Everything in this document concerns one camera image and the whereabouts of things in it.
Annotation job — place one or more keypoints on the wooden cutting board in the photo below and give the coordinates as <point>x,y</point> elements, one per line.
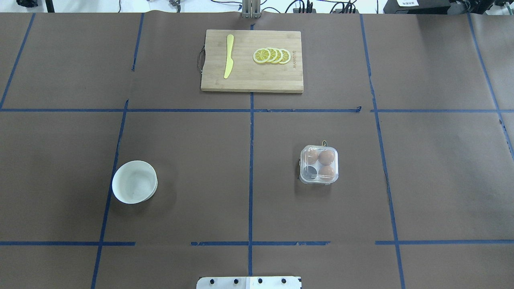
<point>247,75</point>

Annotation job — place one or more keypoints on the white paper bowl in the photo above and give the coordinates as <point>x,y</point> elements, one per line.
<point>134,182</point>

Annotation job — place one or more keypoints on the yellow plastic knife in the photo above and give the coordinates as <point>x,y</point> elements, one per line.
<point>229,59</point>

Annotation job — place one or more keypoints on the brown egg carried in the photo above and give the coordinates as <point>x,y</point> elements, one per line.
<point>326,173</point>

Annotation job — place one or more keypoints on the aluminium frame post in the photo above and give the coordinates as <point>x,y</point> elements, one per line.
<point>251,9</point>

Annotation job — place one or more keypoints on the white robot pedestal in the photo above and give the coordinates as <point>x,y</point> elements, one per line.
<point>250,282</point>

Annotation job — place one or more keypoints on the brown egg in box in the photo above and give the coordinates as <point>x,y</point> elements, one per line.
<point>311,156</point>
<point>326,157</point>

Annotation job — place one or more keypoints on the yellow lemon slice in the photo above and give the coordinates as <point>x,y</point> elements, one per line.
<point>261,55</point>

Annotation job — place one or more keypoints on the clear plastic egg box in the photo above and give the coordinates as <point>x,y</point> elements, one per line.
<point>310,174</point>

